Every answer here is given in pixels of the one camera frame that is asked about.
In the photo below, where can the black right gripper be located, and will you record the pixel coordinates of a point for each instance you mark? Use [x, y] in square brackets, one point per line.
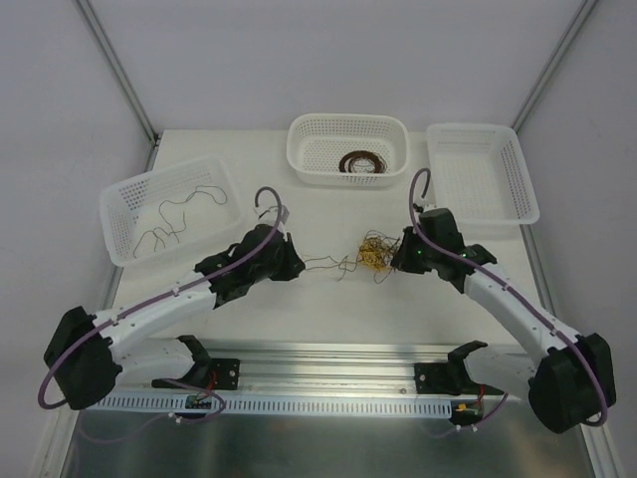
[408, 252]

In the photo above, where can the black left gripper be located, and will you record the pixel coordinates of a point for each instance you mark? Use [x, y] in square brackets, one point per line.
[287, 256]

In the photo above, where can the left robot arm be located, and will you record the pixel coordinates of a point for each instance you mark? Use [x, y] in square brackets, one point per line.
[90, 354]

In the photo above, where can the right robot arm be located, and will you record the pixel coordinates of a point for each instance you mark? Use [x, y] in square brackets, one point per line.
[566, 377]

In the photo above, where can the white perforated basket right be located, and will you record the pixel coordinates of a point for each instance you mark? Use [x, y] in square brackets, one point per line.
[479, 172]

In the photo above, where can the white perforated basket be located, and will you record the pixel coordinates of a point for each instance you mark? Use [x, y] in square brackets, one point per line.
[479, 172]
[169, 210]
[348, 150]

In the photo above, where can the white perforated basket middle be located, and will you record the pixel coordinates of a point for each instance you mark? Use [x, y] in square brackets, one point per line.
[348, 150]

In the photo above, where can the white perforated basket left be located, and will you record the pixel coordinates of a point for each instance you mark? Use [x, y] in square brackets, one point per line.
[169, 210]

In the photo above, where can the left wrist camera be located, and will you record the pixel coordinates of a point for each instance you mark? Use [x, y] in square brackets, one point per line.
[273, 215]

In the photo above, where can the aluminium mounting rail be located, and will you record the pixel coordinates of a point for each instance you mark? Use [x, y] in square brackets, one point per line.
[326, 369]

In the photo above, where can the white slotted cable duct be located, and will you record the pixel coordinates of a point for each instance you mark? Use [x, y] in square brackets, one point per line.
[192, 403]

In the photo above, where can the aluminium frame post right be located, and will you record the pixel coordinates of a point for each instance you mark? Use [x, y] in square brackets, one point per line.
[557, 56]

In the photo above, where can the aluminium frame post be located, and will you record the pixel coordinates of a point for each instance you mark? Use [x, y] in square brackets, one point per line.
[95, 25]
[557, 56]

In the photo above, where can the aluminium frame post left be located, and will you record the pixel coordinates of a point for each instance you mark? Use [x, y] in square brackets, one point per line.
[95, 25]

